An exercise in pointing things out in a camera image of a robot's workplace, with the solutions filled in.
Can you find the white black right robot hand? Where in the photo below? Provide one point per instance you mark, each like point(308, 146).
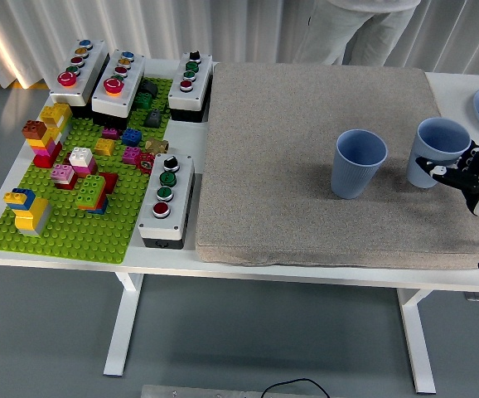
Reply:
point(475, 180)

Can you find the blue ribbed plastic cup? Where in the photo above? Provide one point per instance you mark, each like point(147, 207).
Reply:
point(440, 134)
point(353, 178)

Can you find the white table leg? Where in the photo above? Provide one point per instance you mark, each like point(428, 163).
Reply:
point(417, 340)
point(122, 323)

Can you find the grey-brown fabric mat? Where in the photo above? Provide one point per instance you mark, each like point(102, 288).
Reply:
point(285, 166)

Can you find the person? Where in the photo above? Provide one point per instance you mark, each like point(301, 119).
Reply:
point(330, 37)

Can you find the four-button control box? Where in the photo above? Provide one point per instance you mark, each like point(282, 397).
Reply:
point(200, 83)
point(181, 199)

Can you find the brass pipe fitting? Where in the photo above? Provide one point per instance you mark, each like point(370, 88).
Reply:
point(157, 145)

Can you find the grey toy brick piece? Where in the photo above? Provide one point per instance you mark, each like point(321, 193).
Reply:
point(153, 119)

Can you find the red valve handwheel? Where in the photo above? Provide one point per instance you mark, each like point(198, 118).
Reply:
point(145, 163)

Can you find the dark green toy brick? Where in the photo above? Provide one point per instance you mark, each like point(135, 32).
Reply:
point(143, 100)

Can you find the magenta toy brick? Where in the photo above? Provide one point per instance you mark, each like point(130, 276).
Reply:
point(110, 133)
point(131, 155)

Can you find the blue toy brick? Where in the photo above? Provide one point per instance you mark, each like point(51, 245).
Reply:
point(132, 137)

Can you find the five-button control box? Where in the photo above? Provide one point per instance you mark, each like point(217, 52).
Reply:
point(134, 79)
point(94, 62)

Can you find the red toy brick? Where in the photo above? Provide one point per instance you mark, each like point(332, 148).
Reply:
point(110, 181)

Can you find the white pleated curtain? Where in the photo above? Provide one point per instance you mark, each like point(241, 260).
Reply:
point(140, 29)

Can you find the yellow toy brick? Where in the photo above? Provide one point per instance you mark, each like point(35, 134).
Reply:
point(104, 147)

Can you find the green orange blue brick stack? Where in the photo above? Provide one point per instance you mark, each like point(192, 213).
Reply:
point(90, 188)

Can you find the green studded baseplate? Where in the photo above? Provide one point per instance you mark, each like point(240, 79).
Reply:
point(69, 236)

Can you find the pink white red brick stack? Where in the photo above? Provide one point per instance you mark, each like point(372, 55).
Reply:
point(62, 173)

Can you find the yellow white brick stack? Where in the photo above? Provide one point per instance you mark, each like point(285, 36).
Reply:
point(55, 113)

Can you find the brown yellow red brick tower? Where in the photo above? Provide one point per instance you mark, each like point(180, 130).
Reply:
point(42, 145)

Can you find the blue yellow grey brick stack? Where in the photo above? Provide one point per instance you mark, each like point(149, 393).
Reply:
point(32, 215)

